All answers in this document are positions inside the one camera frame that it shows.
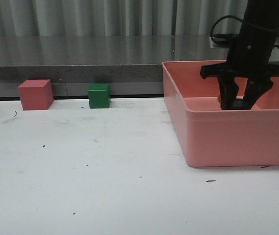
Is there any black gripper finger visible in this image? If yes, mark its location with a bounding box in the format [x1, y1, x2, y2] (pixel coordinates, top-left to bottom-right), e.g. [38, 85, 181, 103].
[218, 76, 239, 110]
[242, 79, 273, 109]

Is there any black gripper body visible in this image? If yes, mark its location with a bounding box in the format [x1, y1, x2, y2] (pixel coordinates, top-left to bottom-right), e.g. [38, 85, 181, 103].
[200, 35, 279, 80]

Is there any dark grey counter shelf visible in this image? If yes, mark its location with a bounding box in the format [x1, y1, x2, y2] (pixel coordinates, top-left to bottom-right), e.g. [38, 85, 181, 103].
[0, 35, 228, 99]

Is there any pink cube block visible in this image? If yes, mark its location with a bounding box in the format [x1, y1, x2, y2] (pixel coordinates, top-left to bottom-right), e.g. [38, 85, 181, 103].
[18, 79, 54, 110]

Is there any green cube block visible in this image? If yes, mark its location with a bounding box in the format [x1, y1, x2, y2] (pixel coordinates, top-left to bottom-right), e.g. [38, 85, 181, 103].
[88, 83, 111, 109]

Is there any black cable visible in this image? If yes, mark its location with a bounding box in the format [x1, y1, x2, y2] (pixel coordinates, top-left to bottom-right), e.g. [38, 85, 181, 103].
[210, 15, 279, 61]

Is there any yellow push button switch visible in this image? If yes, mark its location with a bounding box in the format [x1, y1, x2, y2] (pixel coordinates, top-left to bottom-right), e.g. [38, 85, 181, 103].
[217, 94, 250, 110]

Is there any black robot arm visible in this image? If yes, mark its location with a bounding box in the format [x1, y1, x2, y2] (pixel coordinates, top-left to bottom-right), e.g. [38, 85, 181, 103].
[200, 0, 279, 110]

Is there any pink plastic bin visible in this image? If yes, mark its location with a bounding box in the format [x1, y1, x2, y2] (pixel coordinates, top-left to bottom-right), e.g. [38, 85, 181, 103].
[162, 61, 279, 167]

